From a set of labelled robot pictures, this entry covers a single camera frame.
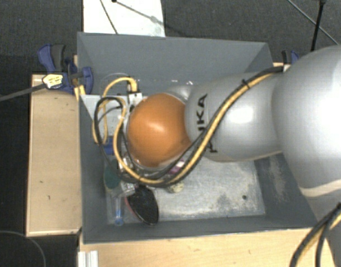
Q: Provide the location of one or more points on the pink and white packet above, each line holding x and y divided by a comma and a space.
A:
178, 166

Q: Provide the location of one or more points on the grey metal bin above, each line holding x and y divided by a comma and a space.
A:
214, 199

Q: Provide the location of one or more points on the clear plastic bottle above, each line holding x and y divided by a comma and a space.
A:
116, 204

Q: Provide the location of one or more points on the blue block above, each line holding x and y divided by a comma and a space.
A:
109, 147

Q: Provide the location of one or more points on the black oval disc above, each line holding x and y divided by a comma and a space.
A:
144, 206

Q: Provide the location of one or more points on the dark green round sponge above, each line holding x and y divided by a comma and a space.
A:
111, 178

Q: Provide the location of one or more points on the pale wood board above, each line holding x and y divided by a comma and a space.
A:
53, 149

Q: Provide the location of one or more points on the beige speckled ball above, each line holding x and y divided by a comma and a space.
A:
176, 188

